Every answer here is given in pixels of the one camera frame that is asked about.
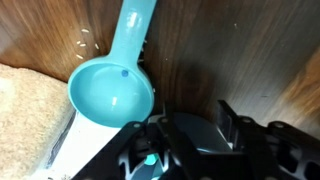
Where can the blue measuring spoon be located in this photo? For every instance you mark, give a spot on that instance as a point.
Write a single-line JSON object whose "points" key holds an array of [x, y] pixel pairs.
{"points": [[111, 90]]}

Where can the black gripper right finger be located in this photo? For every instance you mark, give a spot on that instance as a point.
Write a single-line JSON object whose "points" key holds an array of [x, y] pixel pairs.
{"points": [[266, 153]]}

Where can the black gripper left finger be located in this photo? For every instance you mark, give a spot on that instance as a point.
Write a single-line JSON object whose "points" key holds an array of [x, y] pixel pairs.
{"points": [[110, 160]]}

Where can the clear plastic jar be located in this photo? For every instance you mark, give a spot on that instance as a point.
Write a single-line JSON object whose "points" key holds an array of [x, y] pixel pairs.
{"points": [[26, 116]]}

